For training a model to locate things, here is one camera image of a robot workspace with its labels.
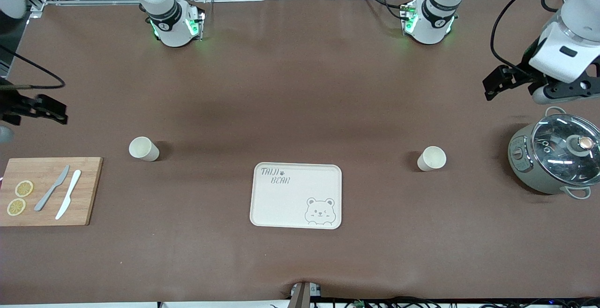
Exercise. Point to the yellow lemon slice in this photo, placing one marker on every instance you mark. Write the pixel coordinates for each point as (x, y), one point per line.
(16, 206)
(24, 188)

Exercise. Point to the white plastic cup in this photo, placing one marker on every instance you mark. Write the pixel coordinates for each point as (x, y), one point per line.
(143, 149)
(431, 159)

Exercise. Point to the bamboo cutting board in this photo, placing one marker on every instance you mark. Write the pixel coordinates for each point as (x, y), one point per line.
(84, 191)

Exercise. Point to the grey-green electric cooking pot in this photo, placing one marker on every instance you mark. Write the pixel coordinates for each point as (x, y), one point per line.
(527, 167)

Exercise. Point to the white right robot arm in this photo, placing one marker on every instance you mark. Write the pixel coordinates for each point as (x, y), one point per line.
(164, 12)

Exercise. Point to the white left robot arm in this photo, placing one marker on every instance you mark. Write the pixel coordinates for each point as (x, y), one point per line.
(436, 12)

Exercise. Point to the metal table clamp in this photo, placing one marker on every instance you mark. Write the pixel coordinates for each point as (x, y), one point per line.
(303, 295)

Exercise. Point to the white bear print tray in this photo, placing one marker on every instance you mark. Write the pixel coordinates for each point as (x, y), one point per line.
(295, 200)

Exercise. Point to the white plastic knife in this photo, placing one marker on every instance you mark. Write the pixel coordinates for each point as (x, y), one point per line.
(69, 193)

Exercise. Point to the glass pot lid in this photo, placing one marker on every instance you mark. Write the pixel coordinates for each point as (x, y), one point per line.
(562, 144)

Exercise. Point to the grey plastic knife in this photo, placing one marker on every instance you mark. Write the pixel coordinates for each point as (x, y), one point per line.
(51, 190)

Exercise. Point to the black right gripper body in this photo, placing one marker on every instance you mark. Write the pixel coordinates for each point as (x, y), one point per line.
(10, 103)

